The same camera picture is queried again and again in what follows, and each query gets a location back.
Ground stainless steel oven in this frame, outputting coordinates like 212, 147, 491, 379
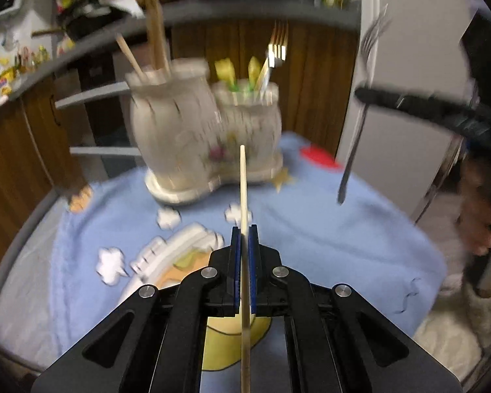
53, 49, 149, 173

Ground person's right hand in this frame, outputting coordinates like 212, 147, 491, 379
458, 158, 491, 256

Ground gold fork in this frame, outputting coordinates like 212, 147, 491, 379
256, 20, 290, 91

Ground wooden base cabinets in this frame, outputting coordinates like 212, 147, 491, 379
0, 20, 359, 215

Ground black frying pan wooden handle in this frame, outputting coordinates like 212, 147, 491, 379
32, 3, 128, 42

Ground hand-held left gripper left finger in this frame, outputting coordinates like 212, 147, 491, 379
32, 226, 243, 393

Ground grey kitchen countertop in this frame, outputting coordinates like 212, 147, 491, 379
0, 0, 361, 120

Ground blue printed tablecloth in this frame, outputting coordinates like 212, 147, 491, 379
0, 131, 449, 393

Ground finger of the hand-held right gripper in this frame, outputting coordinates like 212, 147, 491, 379
354, 86, 475, 132

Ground person's right forearm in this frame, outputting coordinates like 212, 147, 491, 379
413, 192, 491, 379

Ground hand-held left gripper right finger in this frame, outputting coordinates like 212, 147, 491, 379
247, 224, 463, 393

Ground wooden chopstick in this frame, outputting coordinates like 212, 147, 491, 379
115, 35, 146, 81
153, 0, 173, 71
144, 0, 164, 71
238, 144, 253, 393

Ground yellow tulip green-handled utensil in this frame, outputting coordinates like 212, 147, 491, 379
246, 55, 265, 91
214, 58, 239, 91

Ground cream ceramic double utensil holder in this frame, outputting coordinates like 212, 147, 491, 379
125, 58, 286, 207

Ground row of condiment bottles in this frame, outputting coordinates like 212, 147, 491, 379
0, 40, 52, 91

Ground silver fork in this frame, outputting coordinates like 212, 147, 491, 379
336, 3, 392, 206

